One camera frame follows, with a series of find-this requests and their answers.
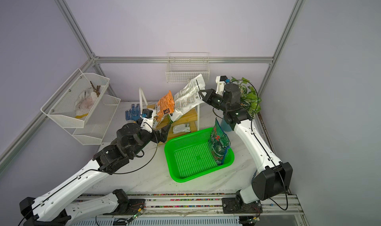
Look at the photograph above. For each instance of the teal plant pot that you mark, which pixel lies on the teal plant pot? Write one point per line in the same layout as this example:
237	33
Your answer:
226	127

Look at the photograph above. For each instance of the white cloth in organizer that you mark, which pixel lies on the white cloth in organizer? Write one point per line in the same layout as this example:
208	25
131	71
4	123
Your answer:
84	103

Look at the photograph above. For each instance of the brown twigs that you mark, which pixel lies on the brown twigs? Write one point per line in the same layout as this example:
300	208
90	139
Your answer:
95	89

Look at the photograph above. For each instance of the green plastic basket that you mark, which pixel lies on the green plastic basket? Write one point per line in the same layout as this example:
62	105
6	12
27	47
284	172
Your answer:
188	156

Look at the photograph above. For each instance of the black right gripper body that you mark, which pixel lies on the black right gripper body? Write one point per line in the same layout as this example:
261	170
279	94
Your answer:
216	101

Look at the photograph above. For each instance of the white wooden two-tier shelf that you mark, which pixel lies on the white wooden two-tier shelf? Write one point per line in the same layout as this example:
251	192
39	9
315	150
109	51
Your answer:
165	121

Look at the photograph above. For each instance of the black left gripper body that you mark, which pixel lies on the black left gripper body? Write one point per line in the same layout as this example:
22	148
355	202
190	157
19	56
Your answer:
156	137

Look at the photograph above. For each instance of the green blue fertilizer bag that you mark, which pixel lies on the green blue fertilizer bag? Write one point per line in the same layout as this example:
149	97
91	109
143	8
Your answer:
218	143

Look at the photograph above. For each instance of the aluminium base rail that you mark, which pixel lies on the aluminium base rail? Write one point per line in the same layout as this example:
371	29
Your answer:
184	209

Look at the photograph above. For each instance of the orange fertilizer bag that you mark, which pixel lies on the orange fertilizer bag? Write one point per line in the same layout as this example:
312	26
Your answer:
164	107

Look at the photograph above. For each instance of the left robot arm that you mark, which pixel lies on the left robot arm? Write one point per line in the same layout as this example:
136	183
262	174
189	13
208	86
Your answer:
57	207

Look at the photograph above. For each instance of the white mesh wall organizer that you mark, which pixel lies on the white mesh wall organizer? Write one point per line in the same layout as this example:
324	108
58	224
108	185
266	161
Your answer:
91	129

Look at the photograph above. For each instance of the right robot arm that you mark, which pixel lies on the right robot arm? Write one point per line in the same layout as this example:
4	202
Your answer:
273	176

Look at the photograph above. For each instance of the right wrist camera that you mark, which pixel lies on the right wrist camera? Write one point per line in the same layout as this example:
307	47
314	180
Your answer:
221	81

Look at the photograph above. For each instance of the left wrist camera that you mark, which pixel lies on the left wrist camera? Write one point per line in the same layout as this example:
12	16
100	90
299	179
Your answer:
147	117

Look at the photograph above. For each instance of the white printed fertilizer bag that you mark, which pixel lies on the white printed fertilizer bag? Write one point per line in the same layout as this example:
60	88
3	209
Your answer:
188	97

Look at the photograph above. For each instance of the white wire wall basket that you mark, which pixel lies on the white wire wall basket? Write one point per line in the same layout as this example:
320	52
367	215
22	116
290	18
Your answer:
184	66

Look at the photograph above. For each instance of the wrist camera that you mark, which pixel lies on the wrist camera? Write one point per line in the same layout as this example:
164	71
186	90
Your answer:
147	117
221	81

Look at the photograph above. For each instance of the green artificial plant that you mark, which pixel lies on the green artificial plant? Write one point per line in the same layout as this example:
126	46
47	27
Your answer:
249	99

